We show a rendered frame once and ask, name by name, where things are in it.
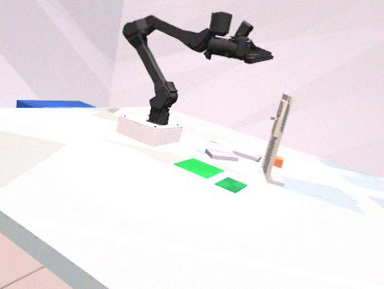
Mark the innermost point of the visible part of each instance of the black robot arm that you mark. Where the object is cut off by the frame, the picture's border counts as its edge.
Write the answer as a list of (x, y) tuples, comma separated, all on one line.
[(136, 33)]

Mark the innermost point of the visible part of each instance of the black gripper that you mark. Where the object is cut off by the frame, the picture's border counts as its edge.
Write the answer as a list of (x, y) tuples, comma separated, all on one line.
[(248, 51)]

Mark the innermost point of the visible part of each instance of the green square mat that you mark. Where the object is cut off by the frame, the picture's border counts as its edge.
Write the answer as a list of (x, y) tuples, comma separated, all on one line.
[(198, 167)]

